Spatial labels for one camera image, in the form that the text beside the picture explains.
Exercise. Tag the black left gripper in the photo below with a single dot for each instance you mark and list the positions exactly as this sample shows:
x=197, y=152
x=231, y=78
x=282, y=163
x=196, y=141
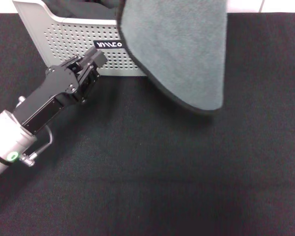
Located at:
x=56, y=83

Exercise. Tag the grey towel with black trim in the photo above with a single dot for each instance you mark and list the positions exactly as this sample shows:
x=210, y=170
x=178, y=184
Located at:
x=182, y=49

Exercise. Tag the grey perforated storage box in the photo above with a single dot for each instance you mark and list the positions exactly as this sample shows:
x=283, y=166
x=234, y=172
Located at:
x=64, y=32

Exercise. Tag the black tablecloth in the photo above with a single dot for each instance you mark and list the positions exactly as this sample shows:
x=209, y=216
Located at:
x=147, y=172

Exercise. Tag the black logo label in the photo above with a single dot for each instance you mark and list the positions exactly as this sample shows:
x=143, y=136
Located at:
x=108, y=44

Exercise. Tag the black cloth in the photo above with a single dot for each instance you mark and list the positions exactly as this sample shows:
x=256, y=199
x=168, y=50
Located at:
x=83, y=8

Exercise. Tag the silver left wrist connector knob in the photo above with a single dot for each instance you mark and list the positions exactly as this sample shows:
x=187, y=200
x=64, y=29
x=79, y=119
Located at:
x=21, y=99

